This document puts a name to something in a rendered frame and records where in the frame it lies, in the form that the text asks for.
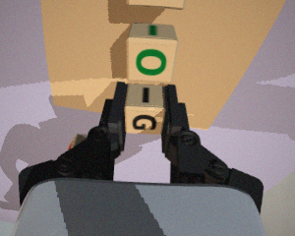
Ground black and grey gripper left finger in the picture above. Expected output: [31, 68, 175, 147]
[19, 82, 128, 206]

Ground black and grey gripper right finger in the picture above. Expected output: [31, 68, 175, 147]
[161, 85, 264, 214]

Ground tan flat mat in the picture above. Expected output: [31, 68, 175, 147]
[40, 0, 286, 130]

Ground beige letter block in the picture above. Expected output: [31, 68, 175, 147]
[127, 23, 179, 83]
[127, 0, 186, 10]
[125, 84, 166, 135]
[68, 134, 86, 149]

